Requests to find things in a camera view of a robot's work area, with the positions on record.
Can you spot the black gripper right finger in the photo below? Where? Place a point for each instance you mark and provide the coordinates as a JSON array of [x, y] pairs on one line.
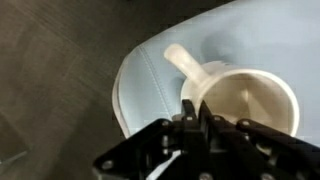
[[257, 152]]

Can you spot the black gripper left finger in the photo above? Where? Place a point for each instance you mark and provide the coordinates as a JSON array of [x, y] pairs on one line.
[[163, 150]]

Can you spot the white patterned ceramic mug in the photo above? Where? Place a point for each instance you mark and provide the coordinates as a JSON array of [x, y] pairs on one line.
[[236, 92]]

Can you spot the light blue padded chair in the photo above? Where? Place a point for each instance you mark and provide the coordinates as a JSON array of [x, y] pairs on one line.
[[278, 36]]

